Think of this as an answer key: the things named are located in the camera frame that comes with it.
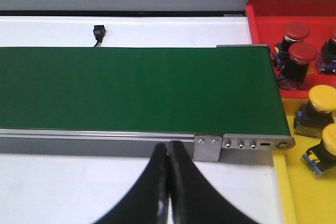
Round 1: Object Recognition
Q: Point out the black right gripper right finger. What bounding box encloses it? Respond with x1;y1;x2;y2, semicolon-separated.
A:
169;141;256;223

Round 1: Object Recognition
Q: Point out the yellow mushroom push button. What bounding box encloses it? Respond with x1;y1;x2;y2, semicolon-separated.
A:
301;123;335;178
293;84;335;138

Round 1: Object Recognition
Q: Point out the red plastic tray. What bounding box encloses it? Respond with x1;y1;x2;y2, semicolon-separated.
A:
246;0;335;98

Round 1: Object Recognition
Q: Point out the red mushroom push button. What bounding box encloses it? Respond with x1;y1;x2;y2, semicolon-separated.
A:
277;42;318;90
273;22;310;70
316;26;335;75

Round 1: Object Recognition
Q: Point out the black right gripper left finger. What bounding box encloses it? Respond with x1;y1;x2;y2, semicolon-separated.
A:
96;144;169;223

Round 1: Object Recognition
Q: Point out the yellow plastic tray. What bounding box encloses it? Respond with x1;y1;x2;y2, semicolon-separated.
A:
272;98;335;223

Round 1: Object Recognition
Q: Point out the green conveyor belt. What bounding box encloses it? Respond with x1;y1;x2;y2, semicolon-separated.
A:
1;46;290;135

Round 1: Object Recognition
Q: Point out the sensor wire with connector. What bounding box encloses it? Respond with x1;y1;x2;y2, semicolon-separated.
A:
92;24;105;48

